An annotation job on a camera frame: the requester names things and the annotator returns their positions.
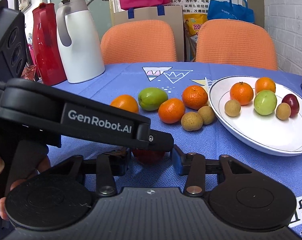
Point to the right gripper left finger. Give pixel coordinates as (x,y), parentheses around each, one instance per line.
(109,165)

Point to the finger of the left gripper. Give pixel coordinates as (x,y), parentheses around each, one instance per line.
(153,140)

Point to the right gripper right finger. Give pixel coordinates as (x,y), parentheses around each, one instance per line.
(191,165)

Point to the brown longan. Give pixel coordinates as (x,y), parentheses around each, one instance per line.
(283,111)
(232,108)
(191,121)
(207,115)

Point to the large orange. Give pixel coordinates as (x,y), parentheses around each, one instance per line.
(126,102)

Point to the mandarin with stem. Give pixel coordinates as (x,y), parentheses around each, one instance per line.
(242,92)

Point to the large green apple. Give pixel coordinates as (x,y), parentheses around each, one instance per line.
(265,102)

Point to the smooth orange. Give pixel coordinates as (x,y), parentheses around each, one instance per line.
(265,83)

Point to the dark red plum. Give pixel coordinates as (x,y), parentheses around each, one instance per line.
(292,101)

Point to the small green apple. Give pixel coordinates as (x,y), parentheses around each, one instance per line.
(151,98)

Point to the pink glass bowl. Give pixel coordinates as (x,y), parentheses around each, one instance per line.
(30,73)

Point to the blue patterned tablecloth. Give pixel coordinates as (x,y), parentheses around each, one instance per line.
(211,141)

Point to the mandarin back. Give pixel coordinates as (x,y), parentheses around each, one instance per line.
(194,97)

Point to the red thermos jug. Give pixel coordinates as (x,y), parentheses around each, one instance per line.
(45,45)

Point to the white thermos jug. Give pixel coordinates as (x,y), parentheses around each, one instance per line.
(78,42)

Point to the left orange chair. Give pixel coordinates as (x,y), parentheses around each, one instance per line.
(139,42)

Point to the orange chair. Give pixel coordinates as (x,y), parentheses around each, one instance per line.
(235,42)
(139,42)

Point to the yellow snack bag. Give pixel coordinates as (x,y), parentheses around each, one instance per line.
(192,24)

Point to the brown paper bag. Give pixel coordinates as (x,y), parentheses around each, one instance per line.
(171,14)

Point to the right orange chair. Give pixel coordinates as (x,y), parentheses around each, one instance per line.
(235,42)

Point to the blue shopping bag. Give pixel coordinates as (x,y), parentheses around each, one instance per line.
(230,11)

